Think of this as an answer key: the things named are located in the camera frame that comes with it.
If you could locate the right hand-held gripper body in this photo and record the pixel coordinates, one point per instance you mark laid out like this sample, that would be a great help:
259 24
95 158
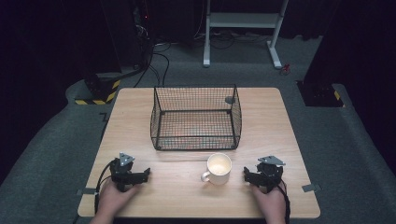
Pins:
270 174

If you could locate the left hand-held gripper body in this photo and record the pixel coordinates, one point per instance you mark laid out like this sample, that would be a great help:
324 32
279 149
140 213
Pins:
120 172

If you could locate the white cup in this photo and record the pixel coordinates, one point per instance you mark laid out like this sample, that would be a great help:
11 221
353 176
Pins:
218 169

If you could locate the person's left hand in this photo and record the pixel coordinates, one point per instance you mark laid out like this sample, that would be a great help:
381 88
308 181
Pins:
113 199

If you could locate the person's right hand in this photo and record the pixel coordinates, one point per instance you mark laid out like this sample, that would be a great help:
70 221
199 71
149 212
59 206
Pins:
270 202

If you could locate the grey tape piece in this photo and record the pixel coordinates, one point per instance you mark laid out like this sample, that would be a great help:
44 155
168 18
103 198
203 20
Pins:
311 188
87 191

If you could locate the black yellow striped stand base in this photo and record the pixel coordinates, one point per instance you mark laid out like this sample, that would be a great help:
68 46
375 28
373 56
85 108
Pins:
320 95
99 90

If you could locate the small red floor object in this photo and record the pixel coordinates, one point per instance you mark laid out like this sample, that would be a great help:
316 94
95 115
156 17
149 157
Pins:
285 68

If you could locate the dark equipment rack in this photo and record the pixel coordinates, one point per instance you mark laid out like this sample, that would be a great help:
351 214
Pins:
141 28

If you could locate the white metal stand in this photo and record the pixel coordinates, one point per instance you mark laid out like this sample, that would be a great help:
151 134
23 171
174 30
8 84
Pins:
243 20

